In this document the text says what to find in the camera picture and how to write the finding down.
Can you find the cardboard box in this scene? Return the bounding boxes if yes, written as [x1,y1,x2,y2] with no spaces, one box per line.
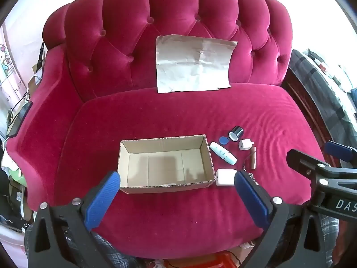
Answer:
[117,134,216,194]

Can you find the red velvet tufted sofa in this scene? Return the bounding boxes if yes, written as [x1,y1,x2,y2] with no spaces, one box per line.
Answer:
[6,0,325,259]

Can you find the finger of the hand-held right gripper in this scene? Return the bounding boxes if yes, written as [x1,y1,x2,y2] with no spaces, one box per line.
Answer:
[286,149,357,199]
[326,141,357,163]

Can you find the small white charger adapter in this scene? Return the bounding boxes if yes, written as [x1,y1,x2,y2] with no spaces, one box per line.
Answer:
[238,139,255,151]

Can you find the dark flat tray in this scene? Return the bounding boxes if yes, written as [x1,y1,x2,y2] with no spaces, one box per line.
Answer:
[7,100,33,138]

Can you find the large white charger plug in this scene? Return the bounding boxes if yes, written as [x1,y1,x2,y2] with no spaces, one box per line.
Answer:
[216,169,237,187]

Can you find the person's plaid trousers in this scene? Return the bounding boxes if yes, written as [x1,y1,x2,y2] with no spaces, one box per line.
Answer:
[92,214,339,268]

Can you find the black power adapter with cable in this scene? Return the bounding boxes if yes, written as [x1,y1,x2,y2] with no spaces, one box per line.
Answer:
[36,41,46,70]

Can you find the thin beaded chain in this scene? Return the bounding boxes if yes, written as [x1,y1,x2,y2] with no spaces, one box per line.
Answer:
[242,165,260,186]

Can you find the cartoon cat wall poster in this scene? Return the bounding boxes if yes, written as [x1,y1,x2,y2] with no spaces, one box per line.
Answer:
[0,42,17,95]

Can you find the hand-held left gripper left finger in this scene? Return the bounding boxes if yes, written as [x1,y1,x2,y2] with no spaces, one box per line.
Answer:
[25,170,122,268]

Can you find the red plastic item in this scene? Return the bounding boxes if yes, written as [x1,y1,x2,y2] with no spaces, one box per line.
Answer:
[164,253,243,268]

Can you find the light blue white tube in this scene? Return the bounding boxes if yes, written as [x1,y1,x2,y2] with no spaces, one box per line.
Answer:
[209,141,238,166]

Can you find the pink container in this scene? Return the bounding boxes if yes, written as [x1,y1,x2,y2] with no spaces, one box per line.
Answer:
[0,229,26,268]

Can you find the brown cardboard carton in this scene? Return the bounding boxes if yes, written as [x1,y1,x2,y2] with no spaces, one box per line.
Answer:
[26,63,44,101]

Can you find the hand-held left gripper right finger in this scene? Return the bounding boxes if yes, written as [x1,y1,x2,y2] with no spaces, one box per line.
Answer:
[234,170,327,268]

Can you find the crumpled beige paper sheet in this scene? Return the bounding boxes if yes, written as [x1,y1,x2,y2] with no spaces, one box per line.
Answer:
[155,34,238,93]

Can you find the dark wooden bed frame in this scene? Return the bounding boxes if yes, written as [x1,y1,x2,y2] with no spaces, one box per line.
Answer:
[280,64,335,148]

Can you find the grey plaid blanket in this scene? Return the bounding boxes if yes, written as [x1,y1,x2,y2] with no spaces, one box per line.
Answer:
[290,49,357,157]

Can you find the green cloth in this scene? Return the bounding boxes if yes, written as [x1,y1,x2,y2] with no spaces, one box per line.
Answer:
[3,165,28,186]

